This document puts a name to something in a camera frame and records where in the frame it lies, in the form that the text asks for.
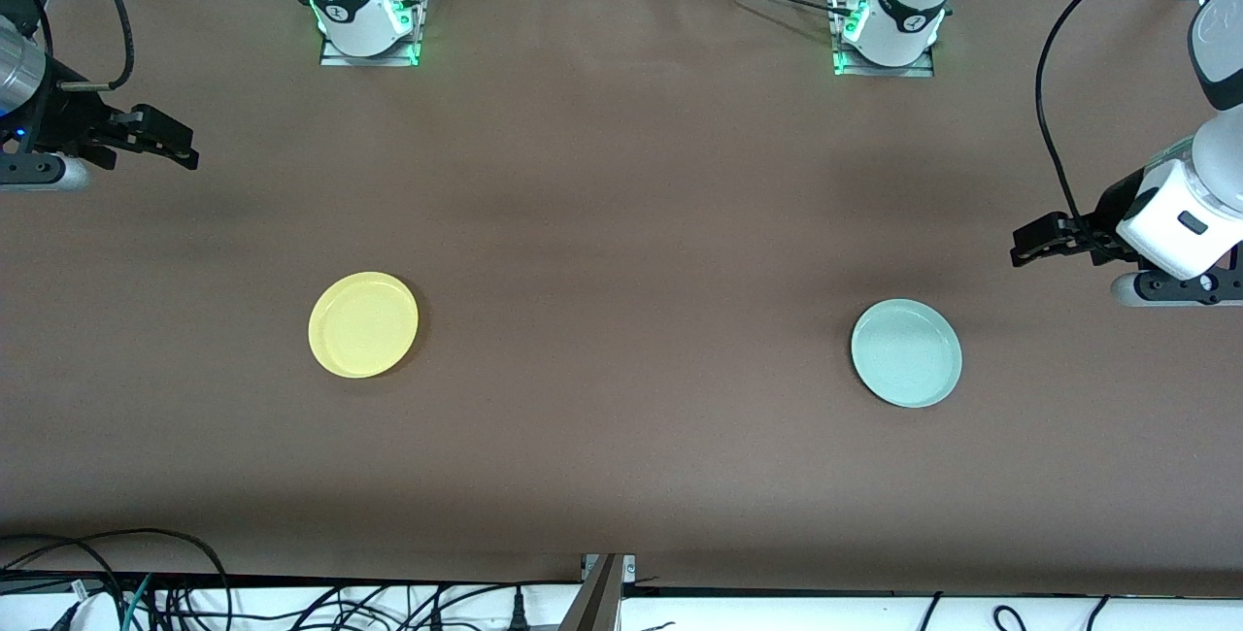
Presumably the pale green plate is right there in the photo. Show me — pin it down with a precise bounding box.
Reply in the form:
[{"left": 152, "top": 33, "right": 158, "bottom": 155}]
[{"left": 851, "top": 298, "right": 963, "bottom": 410}]

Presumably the yellow plate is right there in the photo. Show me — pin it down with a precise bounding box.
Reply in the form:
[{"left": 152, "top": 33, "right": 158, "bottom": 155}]
[{"left": 308, "top": 271, "right": 420, "bottom": 380}]

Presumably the brown table cover mat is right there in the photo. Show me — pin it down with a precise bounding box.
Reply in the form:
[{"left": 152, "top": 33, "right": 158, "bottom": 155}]
[{"left": 0, "top": 0, "right": 1243, "bottom": 599}]

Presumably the aluminium profile beam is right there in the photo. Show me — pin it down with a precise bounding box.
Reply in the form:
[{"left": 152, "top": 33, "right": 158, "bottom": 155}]
[{"left": 556, "top": 553, "right": 628, "bottom": 631}]

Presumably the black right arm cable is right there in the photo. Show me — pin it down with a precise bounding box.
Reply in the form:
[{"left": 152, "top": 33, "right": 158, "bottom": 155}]
[{"left": 56, "top": 0, "right": 137, "bottom": 94}]

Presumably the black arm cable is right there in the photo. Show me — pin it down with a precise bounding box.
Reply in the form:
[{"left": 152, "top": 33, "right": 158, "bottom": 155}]
[
  {"left": 56, "top": 0, "right": 137, "bottom": 94},
  {"left": 1034, "top": 0, "right": 1243, "bottom": 258}
]

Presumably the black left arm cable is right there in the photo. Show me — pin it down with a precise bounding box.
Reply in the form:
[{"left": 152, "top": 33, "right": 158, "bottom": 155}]
[{"left": 1034, "top": 0, "right": 1243, "bottom": 258}]

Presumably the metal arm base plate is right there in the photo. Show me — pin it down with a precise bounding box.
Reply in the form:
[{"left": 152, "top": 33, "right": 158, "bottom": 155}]
[
  {"left": 319, "top": 0, "right": 425, "bottom": 68},
  {"left": 831, "top": 0, "right": 937, "bottom": 80}
]

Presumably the black looping floor cable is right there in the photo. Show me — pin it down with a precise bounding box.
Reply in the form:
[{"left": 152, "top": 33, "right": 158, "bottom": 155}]
[{"left": 0, "top": 527, "right": 234, "bottom": 631}]

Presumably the teal cable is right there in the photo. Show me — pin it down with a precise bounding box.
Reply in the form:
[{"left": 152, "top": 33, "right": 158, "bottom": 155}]
[{"left": 120, "top": 573, "right": 153, "bottom": 631}]

